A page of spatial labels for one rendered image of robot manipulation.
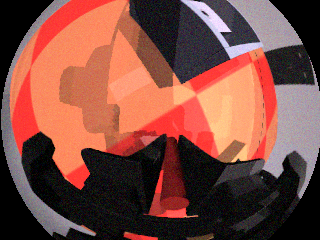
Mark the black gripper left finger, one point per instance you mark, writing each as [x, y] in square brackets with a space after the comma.
[141, 169]

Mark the dark red peg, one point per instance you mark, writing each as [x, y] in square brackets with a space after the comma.
[173, 194]

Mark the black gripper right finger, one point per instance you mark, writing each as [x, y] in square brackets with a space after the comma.
[204, 174]

